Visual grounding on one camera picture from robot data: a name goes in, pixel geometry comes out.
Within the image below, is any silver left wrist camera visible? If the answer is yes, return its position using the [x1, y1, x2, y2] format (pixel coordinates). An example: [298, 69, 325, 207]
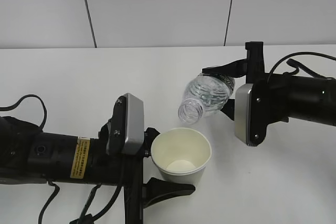
[107, 93, 144, 156]

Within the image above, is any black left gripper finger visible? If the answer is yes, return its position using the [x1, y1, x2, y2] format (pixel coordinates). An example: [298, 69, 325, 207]
[143, 177, 196, 209]
[144, 127, 160, 157]

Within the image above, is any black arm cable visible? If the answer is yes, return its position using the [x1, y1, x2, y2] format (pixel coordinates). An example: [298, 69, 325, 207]
[269, 51, 336, 80]
[0, 94, 127, 224]

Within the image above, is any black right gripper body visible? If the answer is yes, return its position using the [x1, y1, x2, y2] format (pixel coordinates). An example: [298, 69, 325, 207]
[220, 41, 266, 121]

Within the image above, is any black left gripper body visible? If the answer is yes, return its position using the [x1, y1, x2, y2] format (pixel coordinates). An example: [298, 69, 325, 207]
[89, 119, 161, 224]

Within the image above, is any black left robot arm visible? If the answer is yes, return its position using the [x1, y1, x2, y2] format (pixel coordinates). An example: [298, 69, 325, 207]
[1, 116, 195, 223]

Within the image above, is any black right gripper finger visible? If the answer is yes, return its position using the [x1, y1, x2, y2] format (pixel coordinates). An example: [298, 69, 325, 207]
[221, 99, 235, 121]
[202, 60, 247, 78]

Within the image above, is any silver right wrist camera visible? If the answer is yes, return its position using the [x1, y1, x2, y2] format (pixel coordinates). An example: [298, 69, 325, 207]
[234, 83, 262, 147]

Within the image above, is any clear green-label water bottle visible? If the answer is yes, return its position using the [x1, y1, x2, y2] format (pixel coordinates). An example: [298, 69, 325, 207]
[178, 73, 235, 124]

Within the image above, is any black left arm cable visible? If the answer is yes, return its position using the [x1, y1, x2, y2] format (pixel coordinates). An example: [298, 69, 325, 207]
[0, 94, 127, 224]

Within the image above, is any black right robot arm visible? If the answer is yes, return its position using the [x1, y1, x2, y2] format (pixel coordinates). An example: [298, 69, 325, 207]
[202, 41, 335, 130]

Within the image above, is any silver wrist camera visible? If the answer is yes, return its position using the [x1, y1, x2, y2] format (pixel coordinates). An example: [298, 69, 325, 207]
[234, 83, 262, 147]
[107, 93, 144, 156]

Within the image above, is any white paper cup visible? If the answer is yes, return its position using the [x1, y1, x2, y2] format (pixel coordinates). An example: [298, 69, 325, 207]
[151, 127, 212, 186]

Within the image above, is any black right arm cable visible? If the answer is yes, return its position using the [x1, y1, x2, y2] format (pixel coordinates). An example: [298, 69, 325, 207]
[269, 51, 336, 80]

